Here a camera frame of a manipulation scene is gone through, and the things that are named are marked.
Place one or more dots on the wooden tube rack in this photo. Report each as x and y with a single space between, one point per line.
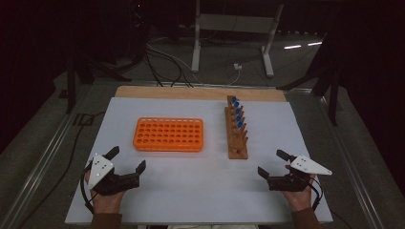
237 144

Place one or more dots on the metal floor rail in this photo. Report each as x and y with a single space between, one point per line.
41 165
353 168

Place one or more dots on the black tripod stand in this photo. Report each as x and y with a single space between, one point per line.
70 82
332 92

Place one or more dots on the white power adapter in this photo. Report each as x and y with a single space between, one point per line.
237 66

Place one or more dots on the white table mat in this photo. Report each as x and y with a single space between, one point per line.
197 187

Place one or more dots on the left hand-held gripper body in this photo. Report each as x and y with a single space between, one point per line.
100 170

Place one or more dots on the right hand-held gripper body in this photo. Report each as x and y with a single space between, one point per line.
288 183

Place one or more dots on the orange plastic tube rack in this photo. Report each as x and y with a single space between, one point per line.
168 135

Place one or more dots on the person's right hand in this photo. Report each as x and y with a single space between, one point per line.
301 198

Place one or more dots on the person's left hand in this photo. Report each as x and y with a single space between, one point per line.
106 203

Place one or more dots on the white metal stand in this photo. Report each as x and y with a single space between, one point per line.
235 24

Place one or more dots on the blue-capped test tube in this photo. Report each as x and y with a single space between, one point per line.
237 105
239 118
238 111
235 99
240 124

